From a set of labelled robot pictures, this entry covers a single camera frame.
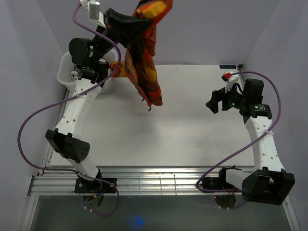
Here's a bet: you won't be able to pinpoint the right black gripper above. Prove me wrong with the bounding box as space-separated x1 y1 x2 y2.
205 81 246 114

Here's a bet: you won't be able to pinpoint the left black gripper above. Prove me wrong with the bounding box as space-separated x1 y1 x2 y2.
91 8 151 62

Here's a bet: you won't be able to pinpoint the orange camouflage trousers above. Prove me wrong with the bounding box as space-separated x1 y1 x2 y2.
109 0 173 107

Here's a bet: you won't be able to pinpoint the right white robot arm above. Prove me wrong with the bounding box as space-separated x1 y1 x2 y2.
206 77 295 205

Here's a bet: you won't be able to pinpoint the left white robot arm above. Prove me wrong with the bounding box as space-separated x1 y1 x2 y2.
45 9 152 193

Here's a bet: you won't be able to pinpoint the small black label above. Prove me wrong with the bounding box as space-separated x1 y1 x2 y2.
219 65 237 69

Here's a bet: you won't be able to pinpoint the white plastic basket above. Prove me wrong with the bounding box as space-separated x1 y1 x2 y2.
56 49 118 94

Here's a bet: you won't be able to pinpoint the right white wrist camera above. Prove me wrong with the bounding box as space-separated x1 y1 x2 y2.
221 71 240 93

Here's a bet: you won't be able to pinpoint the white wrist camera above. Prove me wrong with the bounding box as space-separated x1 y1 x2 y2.
221 71 240 93
79 0 106 28

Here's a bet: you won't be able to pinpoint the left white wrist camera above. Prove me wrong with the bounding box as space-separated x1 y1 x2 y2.
79 0 106 28

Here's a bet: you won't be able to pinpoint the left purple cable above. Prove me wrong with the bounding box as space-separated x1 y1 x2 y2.
17 2 121 217

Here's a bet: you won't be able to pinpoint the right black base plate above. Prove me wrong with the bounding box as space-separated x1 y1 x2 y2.
201 177 241 193

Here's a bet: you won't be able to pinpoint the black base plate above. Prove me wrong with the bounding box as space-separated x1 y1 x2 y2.
74 178 116 194
201 177 241 193

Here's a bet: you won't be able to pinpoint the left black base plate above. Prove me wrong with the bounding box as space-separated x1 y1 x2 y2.
74 178 116 194

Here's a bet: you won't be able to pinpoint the aluminium rail frame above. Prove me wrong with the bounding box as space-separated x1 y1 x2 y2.
20 167 300 231

